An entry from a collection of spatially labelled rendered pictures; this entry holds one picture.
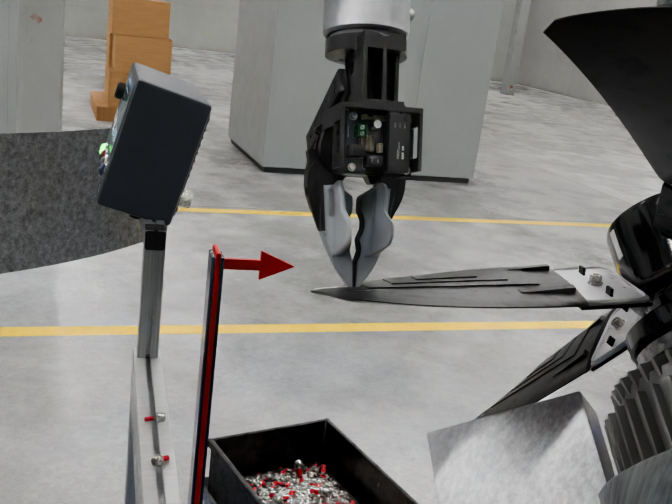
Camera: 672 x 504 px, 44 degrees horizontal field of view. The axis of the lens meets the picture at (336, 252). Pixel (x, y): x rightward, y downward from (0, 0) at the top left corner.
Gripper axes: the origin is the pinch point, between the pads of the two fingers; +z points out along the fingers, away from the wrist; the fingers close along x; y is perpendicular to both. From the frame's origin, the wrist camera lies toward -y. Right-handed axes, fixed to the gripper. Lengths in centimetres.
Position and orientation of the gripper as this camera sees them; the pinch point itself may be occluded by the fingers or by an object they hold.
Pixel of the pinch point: (351, 272)
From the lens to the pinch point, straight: 73.4
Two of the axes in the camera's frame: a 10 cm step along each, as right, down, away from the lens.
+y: 2.8, 0.1, -9.6
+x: 9.6, 0.3, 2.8
